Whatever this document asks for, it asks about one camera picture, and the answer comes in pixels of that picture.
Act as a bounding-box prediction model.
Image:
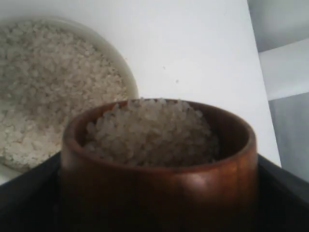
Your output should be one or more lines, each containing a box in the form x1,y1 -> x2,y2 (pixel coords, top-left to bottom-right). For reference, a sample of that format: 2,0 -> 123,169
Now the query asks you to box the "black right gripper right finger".
254,155 -> 309,232

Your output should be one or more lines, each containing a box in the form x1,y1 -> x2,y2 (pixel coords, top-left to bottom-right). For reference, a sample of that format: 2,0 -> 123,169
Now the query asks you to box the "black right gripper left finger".
0,152 -> 60,232

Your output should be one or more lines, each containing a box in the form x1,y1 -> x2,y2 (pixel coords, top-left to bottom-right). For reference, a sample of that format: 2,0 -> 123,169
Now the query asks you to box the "brown wooden cup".
58,102 -> 259,232

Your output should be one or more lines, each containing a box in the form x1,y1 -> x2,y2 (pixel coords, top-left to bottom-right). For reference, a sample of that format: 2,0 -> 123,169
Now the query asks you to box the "rice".
0,20 -> 128,169
84,99 -> 219,167

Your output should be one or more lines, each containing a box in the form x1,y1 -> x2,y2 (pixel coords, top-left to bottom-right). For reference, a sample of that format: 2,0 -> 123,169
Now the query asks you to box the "rice in white bowl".
0,20 -> 128,169

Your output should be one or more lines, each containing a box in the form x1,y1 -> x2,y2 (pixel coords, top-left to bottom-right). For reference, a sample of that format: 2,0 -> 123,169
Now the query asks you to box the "white ceramic bowl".
0,15 -> 140,174

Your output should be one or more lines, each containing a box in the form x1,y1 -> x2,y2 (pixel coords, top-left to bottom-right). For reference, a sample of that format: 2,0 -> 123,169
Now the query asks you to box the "white backdrop curtain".
248,0 -> 309,179

